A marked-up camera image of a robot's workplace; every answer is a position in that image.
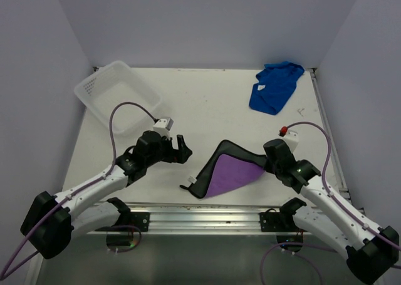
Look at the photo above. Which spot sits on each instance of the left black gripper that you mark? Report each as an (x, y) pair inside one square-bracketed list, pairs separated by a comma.
[(180, 155)]

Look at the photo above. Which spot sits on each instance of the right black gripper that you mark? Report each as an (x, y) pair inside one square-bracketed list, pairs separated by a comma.
[(268, 166)]

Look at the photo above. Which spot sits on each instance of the purple towel black trim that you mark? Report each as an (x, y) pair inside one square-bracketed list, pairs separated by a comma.
[(229, 168)]

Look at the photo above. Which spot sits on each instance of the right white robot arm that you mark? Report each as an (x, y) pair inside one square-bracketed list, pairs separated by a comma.
[(369, 249)]

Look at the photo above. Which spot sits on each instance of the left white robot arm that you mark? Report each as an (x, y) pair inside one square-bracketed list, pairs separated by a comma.
[(48, 225)]

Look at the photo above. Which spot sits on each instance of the blue towel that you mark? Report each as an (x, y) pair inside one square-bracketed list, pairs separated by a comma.
[(276, 84)]

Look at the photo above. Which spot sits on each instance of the white plastic basket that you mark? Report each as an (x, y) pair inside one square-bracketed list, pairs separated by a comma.
[(114, 84)]

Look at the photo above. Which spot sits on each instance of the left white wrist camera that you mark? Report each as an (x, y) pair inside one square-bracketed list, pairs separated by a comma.
[(163, 126)]

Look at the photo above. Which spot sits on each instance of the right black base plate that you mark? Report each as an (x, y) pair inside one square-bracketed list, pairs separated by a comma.
[(271, 221)]

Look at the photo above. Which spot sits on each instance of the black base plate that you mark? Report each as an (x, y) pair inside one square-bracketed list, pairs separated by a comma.
[(138, 219), (271, 221)]

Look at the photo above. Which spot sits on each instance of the aluminium mounting rail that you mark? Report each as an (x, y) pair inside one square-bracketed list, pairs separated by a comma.
[(169, 219)]

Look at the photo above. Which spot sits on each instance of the right side aluminium rail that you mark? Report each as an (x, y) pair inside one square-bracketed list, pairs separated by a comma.
[(337, 175)]

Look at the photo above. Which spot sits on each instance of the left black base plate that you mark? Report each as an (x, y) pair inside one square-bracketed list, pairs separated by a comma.
[(138, 219)]

